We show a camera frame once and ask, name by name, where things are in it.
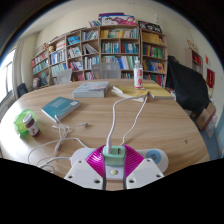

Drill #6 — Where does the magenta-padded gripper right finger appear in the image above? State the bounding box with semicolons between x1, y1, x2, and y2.
123;144;165;190

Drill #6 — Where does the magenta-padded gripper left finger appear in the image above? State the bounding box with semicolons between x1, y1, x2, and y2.
63;144;108;191

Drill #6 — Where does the green charger block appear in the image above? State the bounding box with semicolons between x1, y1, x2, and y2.
102;145;127;168

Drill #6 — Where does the white power strip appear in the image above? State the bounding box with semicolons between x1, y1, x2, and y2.
70;147;170;183

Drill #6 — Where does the teal book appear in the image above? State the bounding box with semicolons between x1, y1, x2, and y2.
40;96;82;124

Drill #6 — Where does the small jar with red label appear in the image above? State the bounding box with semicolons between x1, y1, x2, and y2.
22;113;41;138

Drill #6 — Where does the open yellow book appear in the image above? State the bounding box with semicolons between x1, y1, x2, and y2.
112;84;150;101

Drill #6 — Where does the grey book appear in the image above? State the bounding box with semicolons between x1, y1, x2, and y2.
71;80;111;99

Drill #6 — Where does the green plastic bag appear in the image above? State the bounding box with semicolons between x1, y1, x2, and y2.
13;108;37;136

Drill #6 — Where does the brown cardboard box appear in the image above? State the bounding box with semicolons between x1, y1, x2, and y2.
195;101;217;131

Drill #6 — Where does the clear bottle with red label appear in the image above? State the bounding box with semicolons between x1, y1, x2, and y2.
132;59;145;90

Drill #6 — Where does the black cloth cover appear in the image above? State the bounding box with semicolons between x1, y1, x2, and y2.
165;55;211;116

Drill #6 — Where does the small grey mesh chair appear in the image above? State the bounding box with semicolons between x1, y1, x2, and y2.
54;67;73;85

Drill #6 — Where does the large grey mesh chair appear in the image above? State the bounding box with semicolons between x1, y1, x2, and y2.
90;61;122;80

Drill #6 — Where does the dark office chair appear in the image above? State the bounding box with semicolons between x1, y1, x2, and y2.
16;82;30;99

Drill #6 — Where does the window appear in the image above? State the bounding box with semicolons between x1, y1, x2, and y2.
0;49;17;105

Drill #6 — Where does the wooden bookshelf unit with books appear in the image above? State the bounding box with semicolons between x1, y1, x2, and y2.
30;12;168;90

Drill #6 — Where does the thin white loose cable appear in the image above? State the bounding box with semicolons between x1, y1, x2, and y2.
51;114;90;158

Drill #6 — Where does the white charger cable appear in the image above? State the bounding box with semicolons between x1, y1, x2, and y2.
105;91;150;150

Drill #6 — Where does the red wall hanging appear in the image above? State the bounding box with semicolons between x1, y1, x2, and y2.
205;67;216;90

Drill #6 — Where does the small wooden wall shelf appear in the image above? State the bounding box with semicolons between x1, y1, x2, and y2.
184;46;204;75

